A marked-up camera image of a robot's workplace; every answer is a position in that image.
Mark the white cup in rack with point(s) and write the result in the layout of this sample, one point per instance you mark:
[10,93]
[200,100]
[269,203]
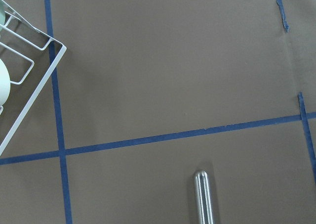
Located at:
[5,85]

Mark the steel muddler black tip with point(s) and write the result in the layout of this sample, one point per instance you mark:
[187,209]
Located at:
[203,197]

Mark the white wire cup rack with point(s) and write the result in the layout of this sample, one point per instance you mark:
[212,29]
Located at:
[30,56]

